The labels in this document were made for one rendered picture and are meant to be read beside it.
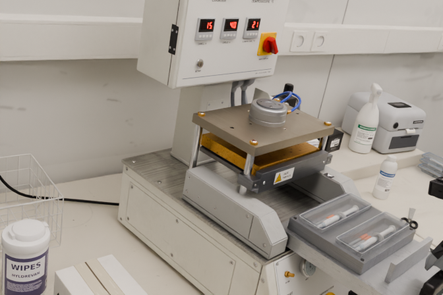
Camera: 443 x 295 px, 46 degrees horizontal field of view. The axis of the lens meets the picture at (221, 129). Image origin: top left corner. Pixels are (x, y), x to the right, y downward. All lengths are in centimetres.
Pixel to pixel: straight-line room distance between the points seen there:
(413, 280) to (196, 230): 43
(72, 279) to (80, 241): 26
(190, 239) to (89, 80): 54
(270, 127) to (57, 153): 64
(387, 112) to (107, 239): 113
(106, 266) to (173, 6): 53
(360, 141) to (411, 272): 98
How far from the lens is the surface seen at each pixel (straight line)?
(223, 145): 110
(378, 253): 100
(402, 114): 199
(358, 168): 184
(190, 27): 107
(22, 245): 104
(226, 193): 104
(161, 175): 121
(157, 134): 162
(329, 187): 121
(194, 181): 109
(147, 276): 120
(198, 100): 121
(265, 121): 110
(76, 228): 133
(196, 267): 115
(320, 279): 113
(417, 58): 248
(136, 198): 126
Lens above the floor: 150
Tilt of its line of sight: 22 degrees down
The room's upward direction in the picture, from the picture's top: 10 degrees clockwise
